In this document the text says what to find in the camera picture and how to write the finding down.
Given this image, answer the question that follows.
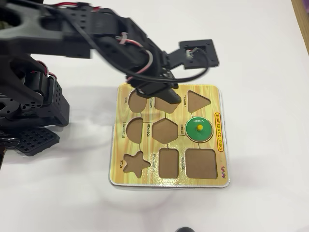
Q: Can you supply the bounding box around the black camera cable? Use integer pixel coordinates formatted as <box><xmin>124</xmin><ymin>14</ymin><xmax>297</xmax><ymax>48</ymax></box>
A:
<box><xmin>43</xmin><ymin>4</ymin><xmax>210</xmax><ymax>84</ymax></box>

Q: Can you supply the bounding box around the red wire bundle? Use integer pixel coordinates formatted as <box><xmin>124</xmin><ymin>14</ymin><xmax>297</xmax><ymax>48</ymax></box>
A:
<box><xmin>36</xmin><ymin>60</ymin><xmax>58</xmax><ymax>80</ymax></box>

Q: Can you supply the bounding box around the light wooden side panel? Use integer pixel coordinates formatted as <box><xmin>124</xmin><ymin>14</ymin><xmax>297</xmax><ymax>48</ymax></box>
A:
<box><xmin>293</xmin><ymin>0</ymin><xmax>309</xmax><ymax>58</ymax></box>

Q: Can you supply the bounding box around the wooden shapes puzzle board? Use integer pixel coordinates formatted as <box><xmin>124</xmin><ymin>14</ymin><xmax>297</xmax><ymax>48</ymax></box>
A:
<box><xmin>109</xmin><ymin>83</ymin><xmax>231</xmax><ymax>189</ymax></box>

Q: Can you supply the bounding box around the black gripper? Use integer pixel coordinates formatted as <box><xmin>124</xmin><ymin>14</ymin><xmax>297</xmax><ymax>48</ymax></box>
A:
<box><xmin>125</xmin><ymin>38</ymin><xmax>182</xmax><ymax>106</ymax></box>

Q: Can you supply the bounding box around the green round puzzle piece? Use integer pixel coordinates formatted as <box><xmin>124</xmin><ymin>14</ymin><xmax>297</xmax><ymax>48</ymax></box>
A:
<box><xmin>185</xmin><ymin>117</ymin><xmax>214</xmax><ymax>143</ymax></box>

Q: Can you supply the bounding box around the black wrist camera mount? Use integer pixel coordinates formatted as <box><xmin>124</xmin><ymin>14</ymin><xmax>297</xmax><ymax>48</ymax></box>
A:
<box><xmin>166</xmin><ymin>38</ymin><xmax>221</xmax><ymax>71</ymax></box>

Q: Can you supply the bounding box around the red white servo wire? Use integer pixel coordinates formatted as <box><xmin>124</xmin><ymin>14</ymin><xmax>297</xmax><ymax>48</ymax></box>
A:
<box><xmin>115</xmin><ymin>32</ymin><xmax>154</xmax><ymax>82</ymax></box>

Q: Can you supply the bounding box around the black grid clamp plate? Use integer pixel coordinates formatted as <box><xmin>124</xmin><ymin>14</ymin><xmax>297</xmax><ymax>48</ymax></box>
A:
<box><xmin>14</xmin><ymin>127</ymin><xmax>61</xmax><ymax>157</ymax></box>

